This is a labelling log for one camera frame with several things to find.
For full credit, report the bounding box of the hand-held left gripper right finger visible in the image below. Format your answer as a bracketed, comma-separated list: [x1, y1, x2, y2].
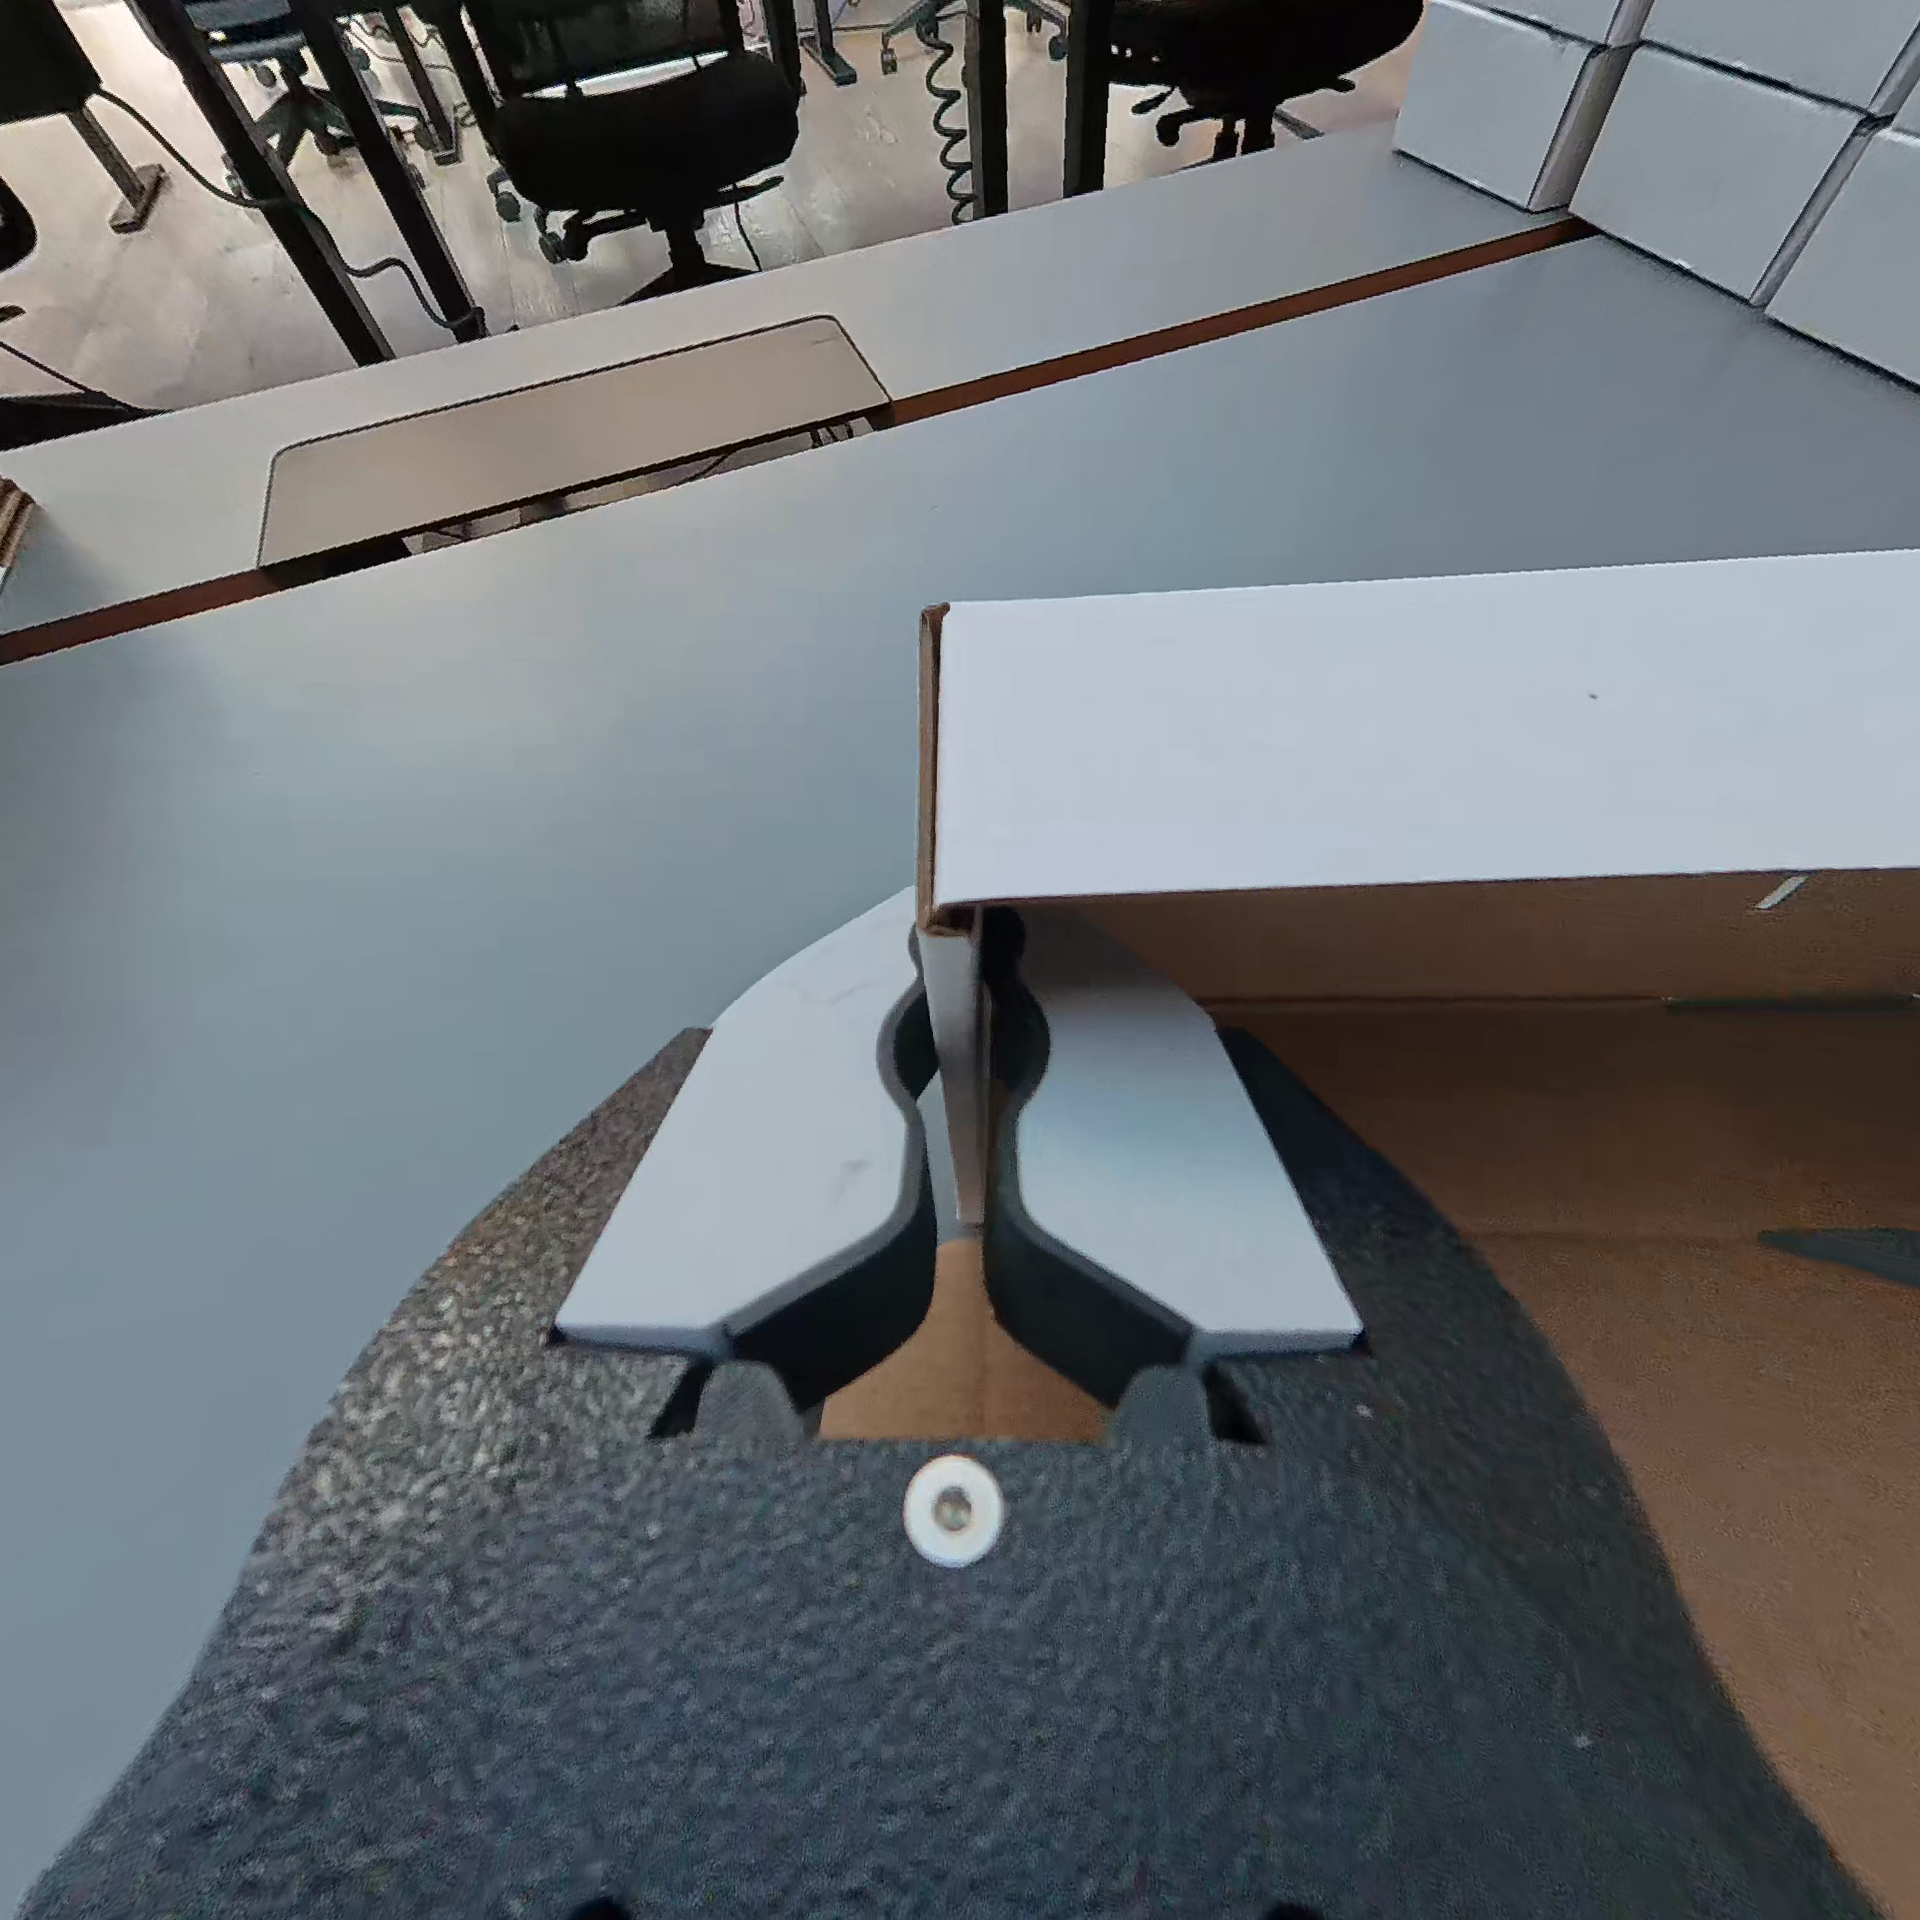
[982, 907, 1369, 1414]

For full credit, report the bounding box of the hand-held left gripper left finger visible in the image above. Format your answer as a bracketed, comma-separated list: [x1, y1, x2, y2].
[549, 885, 940, 1412]

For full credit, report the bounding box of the white cardboard box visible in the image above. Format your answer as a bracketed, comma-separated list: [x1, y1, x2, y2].
[816, 551, 1920, 1920]

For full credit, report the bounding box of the stack of folded white boxes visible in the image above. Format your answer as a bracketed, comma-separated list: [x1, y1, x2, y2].
[1391, 0, 1920, 385]

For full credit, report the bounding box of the grey desk cable flap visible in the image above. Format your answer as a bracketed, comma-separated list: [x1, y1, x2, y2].
[256, 312, 896, 572]

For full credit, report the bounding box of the coiled grey cable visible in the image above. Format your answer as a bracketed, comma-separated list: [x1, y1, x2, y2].
[919, 0, 980, 231]

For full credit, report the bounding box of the black desk frame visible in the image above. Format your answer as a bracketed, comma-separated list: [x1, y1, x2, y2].
[124, 0, 484, 365]
[959, 0, 1119, 231]

